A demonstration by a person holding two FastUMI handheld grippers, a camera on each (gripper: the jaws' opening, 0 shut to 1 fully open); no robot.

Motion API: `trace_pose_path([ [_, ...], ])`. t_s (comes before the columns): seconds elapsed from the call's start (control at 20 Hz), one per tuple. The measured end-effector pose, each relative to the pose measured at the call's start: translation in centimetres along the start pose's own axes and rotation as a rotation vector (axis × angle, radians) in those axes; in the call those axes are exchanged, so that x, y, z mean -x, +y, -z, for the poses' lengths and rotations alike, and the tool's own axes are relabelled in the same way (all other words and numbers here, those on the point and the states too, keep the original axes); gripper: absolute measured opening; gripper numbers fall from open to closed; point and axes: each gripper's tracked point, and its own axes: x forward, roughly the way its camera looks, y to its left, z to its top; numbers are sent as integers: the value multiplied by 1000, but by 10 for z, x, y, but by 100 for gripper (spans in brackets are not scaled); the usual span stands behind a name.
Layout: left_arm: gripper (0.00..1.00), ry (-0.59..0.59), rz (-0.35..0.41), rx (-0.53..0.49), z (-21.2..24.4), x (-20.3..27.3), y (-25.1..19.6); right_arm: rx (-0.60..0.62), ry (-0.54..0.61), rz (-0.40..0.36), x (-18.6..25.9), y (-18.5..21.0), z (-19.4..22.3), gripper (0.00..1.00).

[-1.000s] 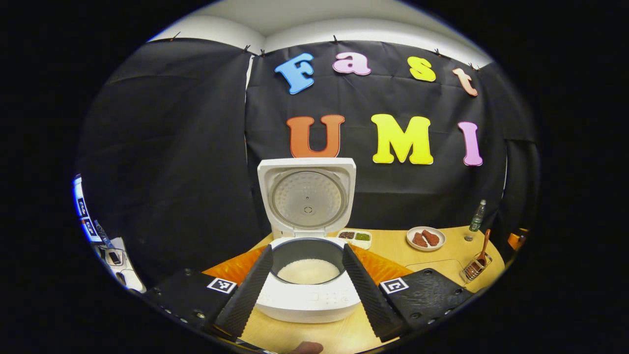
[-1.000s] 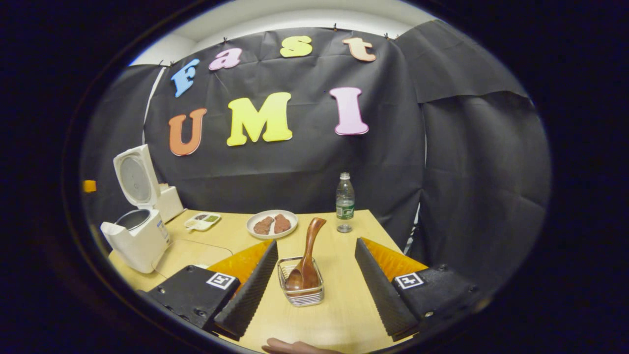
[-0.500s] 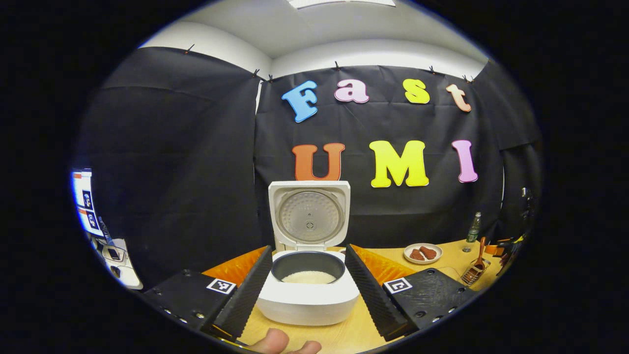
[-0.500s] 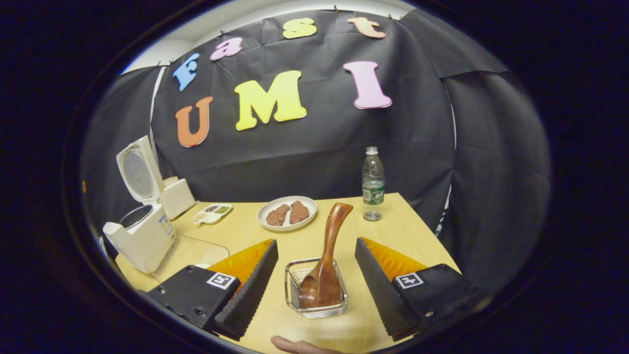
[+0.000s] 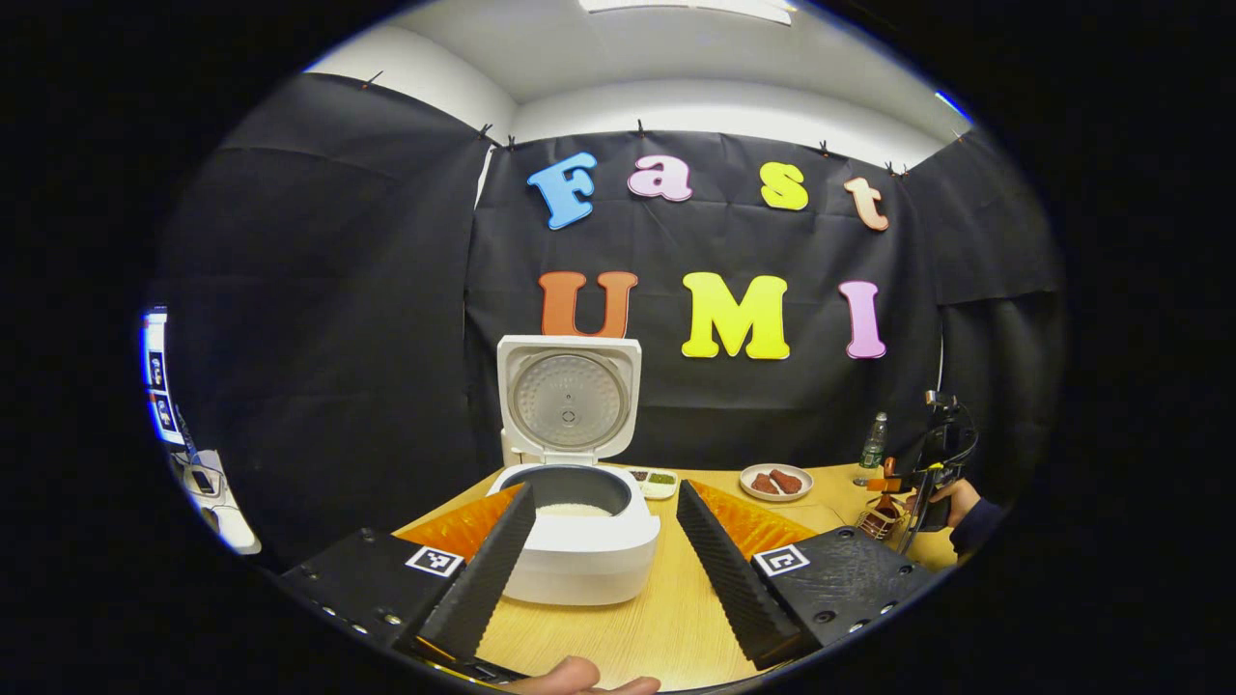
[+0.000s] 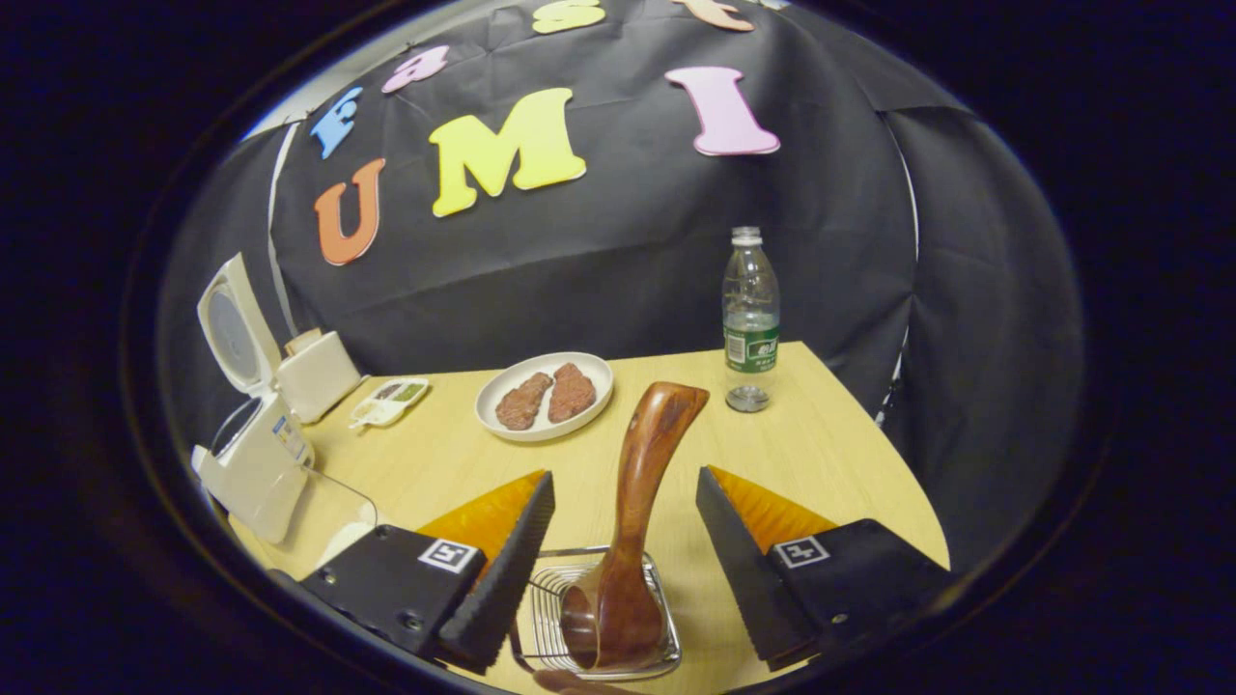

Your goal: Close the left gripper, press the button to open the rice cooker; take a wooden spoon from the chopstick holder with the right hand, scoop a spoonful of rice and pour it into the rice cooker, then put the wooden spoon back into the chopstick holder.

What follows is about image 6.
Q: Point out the white toaster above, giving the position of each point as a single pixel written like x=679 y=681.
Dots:
x=323 y=381

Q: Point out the white divided grain dish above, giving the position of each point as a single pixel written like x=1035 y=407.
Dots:
x=391 y=401

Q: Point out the clear plastic water bottle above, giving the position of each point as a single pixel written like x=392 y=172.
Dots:
x=751 y=328

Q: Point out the brown meat piece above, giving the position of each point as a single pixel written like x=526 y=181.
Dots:
x=523 y=402
x=572 y=392

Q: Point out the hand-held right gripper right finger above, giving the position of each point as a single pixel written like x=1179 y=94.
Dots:
x=739 y=560

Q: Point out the white rice cooker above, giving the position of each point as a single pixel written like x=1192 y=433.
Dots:
x=251 y=473

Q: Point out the toast bread slice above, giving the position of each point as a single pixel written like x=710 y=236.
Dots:
x=304 y=340

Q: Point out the white round plate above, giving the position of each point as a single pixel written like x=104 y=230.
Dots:
x=521 y=372

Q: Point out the black backdrop cloth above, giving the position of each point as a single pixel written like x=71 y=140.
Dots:
x=628 y=261

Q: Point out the wooden spoon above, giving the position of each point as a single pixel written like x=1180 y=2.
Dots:
x=642 y=483

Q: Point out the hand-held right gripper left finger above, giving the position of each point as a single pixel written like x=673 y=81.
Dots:
x=502 y=579

